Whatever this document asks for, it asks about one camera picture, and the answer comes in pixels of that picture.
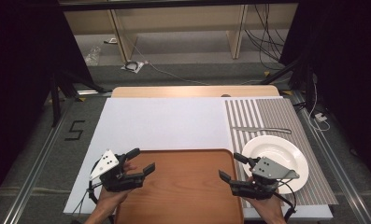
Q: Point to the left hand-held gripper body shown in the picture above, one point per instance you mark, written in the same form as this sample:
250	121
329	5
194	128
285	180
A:
111	182

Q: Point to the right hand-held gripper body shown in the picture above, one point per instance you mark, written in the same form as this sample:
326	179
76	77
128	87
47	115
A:
268	169

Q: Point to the person's left hand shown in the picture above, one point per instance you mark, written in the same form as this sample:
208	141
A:
113	199

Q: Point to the person's right hand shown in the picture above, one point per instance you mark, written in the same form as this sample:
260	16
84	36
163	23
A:
271	208

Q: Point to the white round plate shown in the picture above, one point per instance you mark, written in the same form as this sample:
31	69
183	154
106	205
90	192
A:
282	152

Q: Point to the silver table knife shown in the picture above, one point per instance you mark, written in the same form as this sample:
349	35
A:
261	129

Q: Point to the brown wooden tray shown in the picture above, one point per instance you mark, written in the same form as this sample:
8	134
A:
180	186

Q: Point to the white table board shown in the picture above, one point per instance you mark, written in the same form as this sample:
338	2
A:
161	124

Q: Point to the grey striped placemat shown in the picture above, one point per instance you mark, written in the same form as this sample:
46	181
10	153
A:
276	113

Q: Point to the white power adapter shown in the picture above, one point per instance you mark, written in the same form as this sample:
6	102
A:
320	117

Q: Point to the light wooden table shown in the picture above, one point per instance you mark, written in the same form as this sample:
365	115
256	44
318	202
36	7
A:
174	91

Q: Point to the black metal stand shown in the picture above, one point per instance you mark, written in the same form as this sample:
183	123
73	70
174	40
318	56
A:
282	71
56	99

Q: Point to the crumpled clear plastic bag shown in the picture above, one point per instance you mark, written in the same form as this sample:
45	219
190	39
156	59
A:
93	56

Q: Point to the small white floor item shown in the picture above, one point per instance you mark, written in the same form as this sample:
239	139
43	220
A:
111	40

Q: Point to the black curtain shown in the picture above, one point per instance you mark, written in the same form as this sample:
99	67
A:
345	62
21	77

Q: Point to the light wooden shelf unit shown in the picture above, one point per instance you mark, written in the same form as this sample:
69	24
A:
180	18

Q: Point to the metal floor rail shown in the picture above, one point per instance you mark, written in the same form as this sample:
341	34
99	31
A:
339	168
33	174

